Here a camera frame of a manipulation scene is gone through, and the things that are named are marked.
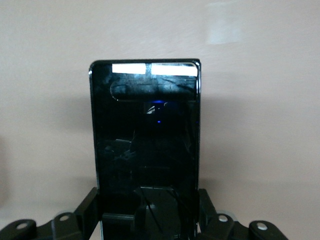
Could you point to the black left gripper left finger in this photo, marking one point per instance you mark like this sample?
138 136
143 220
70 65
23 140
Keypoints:
87 217

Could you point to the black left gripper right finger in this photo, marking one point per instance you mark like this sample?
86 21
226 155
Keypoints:
207 220

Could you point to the tall black smartphone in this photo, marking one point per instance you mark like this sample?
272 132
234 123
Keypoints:
145 150

